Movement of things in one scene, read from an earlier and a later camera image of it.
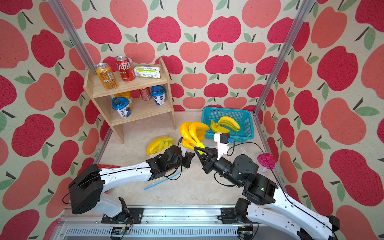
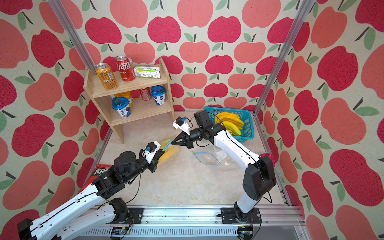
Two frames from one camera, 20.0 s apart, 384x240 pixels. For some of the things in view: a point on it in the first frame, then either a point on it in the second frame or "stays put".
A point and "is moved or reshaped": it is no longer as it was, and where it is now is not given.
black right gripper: [210, 159] → [186, 142]
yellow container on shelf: [125, 95] stays put
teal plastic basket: [244, 118] stays put
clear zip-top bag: [157, 146] is moved or reshaped
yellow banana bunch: [159, 145] is moved or reshaped
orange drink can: [105, 73] stays put
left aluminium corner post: [69, 28] stays put
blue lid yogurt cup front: [121, 105] stays put
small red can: [146, 93] stays put
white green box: [148, 72] stays put
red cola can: [124, 66] stays put
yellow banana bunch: [192, 134] is moved or reshaped
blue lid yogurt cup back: [158, 93] stays put
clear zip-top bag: [153, 182] is moved or reshaped
